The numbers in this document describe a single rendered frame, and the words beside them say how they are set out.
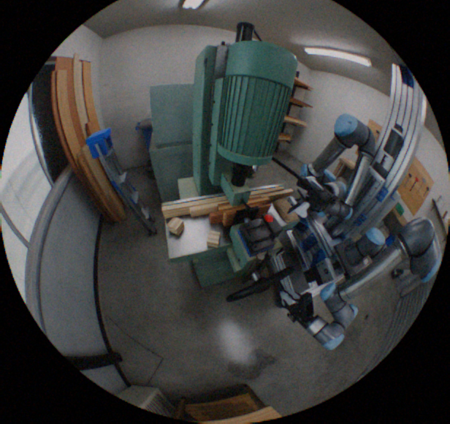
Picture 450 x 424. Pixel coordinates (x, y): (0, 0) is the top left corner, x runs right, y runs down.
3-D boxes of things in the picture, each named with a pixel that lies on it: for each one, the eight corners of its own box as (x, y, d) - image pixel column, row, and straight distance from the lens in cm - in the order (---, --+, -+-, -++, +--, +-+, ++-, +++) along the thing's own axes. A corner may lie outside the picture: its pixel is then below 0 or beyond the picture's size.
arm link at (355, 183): (370, 134, 92) (340, 213, 90) (357, 125, 85) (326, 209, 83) (384, 136, 84) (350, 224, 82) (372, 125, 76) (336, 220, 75)
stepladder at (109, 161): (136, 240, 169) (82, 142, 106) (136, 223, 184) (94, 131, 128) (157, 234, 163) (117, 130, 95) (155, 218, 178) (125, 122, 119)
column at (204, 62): (199, 199, 75) (204, 44, 56) (192, 177, 92) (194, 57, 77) (235, 193, 81) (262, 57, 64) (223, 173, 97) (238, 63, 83)
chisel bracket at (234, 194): (231, 210, 51) (234, 194, 45) (219, 187, 60) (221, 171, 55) (247, 206, 54) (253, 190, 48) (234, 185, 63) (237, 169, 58)
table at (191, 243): (177, 289, 50) (172, 286, 44) (166, 220, 63) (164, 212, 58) (305, 240, 72) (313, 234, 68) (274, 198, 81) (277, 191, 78)
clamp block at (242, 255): (240, 270, 49) (246, 262, 40) (226, 238, 53) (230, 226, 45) (273, 256, 55) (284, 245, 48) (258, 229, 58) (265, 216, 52)
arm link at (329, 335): (341, 338, 70) (326, 353, 67) (325, 324, 69) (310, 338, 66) (350, 332, 63) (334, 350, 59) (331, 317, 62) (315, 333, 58)
